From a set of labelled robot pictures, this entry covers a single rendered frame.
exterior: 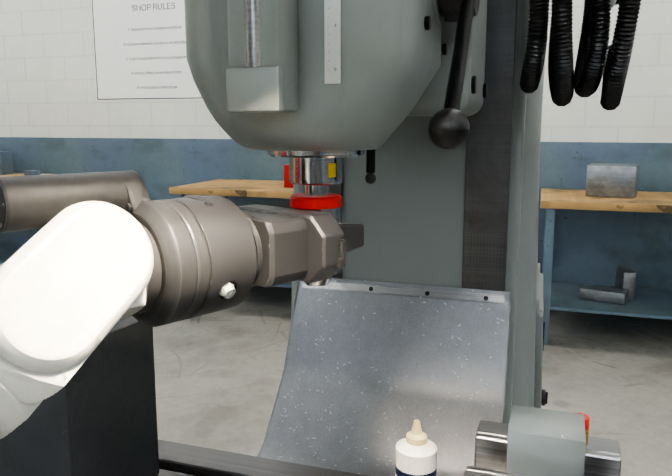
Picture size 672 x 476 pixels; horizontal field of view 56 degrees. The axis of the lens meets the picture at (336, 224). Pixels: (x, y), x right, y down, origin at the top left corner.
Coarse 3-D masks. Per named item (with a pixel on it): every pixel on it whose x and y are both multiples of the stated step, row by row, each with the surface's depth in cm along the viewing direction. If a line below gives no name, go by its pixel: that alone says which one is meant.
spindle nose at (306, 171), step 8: (296, 160) 55; (304, 160) 54; (312, 160) 54; (320, 160) 54; (328, 160) 54; (336, 160) 55; (296, 168) 55; (304, 168) 54; (312, 168) 54; (320, 168) 54; (328, 168) 54; (336, 168) 55; (296, 176) 55; (304, 176) 54; (312, 176) 54; (320, 176) 54; (328, 176) 55; (336, 176) 55; (304, 184) 55; (312, 184) 54; (320, 184) 54; (328, 184) 55
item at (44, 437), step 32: (128, 320) 67; (96, 352) 62; (128, 352) 66; (96, 384) 63; (128, 384) 67; (32, 416) 62; (64, 416) 60; (96, 416) 63; (128, 416) 67; (0, 448) 65; (32, 448) 63; (64, 448) 60; (96, 448) 63; (128, 448) 67
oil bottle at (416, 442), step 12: (408, 432) 62; (420, 432) 61; (396, 444) 62; (408, 444) 61; (420, 444) 61; (432, 444) 62; (396, 456) 62; (408, 456) 60; (420, 456) 60; (432, 456) 61; (396, 468) 62; (408, 468) 61; (420, 468) 60; (432, 468) 61
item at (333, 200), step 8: (296, 200) 55; (304, 200) 55; (312, 200) 55; (320, 200) 55; (328, 200) 55; (336, 200) 55; (304, 208) 55; (312, 208) 55; (320, 208) 55; (328, 208) 55
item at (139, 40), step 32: (96, 0) 539; (128, 0) 529; (160, 0) 520; (96, 32) 543; (128, 32) 534; (160, 32) 525; (96, 64) 548; (128, 64) 538; (160, 64) 529; (128, 96) 543; (160, 96) 534; (192, 96) 525
